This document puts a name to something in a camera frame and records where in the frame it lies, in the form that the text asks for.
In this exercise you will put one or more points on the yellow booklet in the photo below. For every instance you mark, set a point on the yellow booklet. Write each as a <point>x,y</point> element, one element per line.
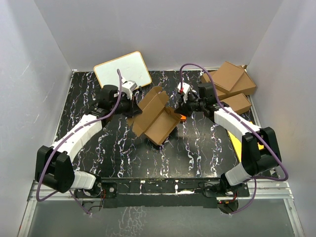
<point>235,145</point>

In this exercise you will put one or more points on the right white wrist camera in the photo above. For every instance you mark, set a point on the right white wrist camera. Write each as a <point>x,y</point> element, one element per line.
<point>183,89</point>

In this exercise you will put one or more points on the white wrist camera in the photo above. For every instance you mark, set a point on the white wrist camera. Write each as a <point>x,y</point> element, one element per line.
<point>128,86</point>
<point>183,89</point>

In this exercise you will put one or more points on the whiteboard with orange frame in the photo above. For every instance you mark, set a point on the whiteboard with orange frame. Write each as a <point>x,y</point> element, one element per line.
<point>132,67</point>

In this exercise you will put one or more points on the small orange cube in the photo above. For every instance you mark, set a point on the small orange cube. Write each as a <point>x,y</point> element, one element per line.
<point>183,118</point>

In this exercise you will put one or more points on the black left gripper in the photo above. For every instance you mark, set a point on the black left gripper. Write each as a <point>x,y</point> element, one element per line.
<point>134,109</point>

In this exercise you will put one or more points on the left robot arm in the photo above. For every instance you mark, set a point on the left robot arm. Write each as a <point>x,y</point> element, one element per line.
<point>54,164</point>

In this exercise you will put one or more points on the aluminium rail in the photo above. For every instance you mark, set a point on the aluminium rail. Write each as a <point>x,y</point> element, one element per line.
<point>114,187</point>

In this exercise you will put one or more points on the cardboard box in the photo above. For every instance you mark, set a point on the cardboard box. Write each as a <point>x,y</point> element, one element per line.
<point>156,121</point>
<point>227,76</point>
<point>239,103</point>
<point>245,86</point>

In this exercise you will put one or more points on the black base frame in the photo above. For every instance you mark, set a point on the black base frame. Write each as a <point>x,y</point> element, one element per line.
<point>168,201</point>

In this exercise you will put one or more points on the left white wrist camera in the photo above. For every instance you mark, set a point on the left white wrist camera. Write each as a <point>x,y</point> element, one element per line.
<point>128,86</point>

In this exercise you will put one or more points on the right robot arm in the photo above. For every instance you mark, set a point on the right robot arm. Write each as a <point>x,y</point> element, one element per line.
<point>259,148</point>

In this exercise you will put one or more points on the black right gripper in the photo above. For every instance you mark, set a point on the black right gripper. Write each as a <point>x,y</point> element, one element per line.
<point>182,108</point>

